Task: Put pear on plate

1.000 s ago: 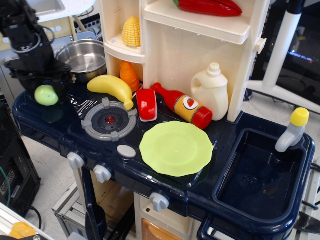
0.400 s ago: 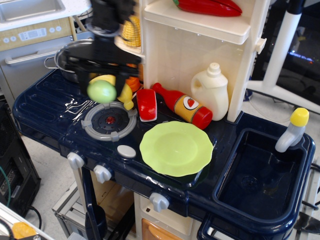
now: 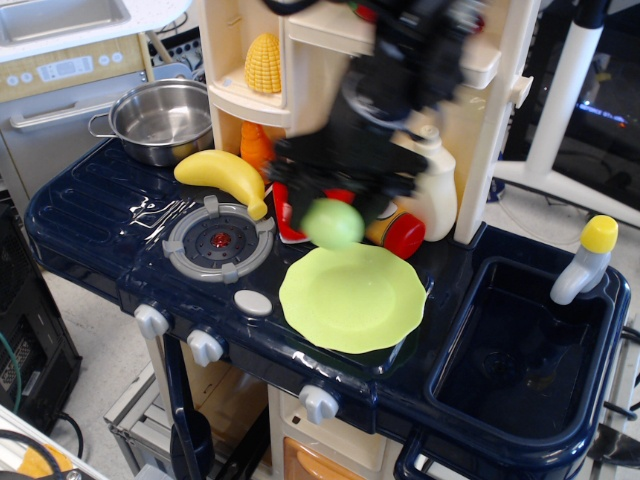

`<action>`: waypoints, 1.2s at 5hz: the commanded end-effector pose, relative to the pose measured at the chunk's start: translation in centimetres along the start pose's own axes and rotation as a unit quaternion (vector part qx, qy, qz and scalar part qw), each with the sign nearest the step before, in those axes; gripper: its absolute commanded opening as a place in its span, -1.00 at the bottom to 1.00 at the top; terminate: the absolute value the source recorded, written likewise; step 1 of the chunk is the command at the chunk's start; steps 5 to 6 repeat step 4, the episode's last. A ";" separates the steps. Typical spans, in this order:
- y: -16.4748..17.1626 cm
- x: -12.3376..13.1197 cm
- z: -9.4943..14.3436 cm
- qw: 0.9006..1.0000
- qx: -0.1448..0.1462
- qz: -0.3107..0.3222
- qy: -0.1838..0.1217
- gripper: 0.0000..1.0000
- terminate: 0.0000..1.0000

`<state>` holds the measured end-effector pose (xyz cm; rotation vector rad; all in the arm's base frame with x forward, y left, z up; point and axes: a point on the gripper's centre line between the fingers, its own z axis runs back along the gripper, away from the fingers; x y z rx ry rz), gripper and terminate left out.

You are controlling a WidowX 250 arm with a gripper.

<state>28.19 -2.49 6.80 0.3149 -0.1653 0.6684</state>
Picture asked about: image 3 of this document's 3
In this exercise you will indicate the grey stove knob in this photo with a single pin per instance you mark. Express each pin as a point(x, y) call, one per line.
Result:
point(204, 347)
point(150, 321)
point(318, 404)

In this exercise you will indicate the grey middle stove knob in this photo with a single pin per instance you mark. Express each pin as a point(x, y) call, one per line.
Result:
point(204, 347)

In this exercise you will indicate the red toy ketchup bottle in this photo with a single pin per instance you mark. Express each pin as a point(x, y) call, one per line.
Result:
point(395, 229)

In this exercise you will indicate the cream toy kitchen shelf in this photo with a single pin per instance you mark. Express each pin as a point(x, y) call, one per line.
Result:
point(316, 46)

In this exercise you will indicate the orange toy carrot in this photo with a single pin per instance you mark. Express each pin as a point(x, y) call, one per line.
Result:
point(256, 148)

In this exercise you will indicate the green toy pear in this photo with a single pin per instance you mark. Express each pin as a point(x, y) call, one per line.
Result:
point(332, 224)

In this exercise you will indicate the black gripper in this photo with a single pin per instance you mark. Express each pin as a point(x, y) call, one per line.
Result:
point(353, 151)

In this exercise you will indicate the white metal stand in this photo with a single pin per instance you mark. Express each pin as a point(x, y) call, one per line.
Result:
point(536, 172)

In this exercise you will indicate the grey yellow toy faucet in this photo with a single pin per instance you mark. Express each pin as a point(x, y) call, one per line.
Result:
point(597, 242)

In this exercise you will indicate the stainless steel pot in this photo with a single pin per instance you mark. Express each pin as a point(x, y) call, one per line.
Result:
point(159, 123)

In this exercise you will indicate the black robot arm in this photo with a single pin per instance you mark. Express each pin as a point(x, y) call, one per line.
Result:
point(415, 63)

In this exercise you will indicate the grey left stove knob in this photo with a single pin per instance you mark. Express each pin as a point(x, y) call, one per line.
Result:
point(150, 321)

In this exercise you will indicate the black computer case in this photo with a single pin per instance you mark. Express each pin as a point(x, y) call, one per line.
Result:
point(40, 365)

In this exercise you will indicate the yellow toy banana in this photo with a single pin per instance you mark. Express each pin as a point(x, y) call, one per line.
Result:
point(227, 172)

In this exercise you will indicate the white toy jug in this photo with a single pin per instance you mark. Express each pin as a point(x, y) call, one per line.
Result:
point(434, 200)

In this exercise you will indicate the navy toy kitchen counter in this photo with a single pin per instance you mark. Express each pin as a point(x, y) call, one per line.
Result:
point(458, 353)

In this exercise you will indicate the grey toy stove burner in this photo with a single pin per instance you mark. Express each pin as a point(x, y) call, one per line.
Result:
point(219, 242)

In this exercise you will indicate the grey right stove knob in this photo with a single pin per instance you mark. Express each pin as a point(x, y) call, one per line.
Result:
point(318, 404)

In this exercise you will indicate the grey oval button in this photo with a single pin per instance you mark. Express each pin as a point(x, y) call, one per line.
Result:
point(252, 303)

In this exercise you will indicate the light green plastic plate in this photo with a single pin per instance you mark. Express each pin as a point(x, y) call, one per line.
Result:
point(354, 301)

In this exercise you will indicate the red toy cheese wedge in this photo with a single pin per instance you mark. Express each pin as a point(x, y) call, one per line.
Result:
point(283, 211)

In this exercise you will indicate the yellow toy corn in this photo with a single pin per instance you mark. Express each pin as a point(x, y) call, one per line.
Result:
point(262, 69)

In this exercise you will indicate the red toy chili pepper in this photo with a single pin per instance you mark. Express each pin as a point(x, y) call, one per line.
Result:
point(370, 16)

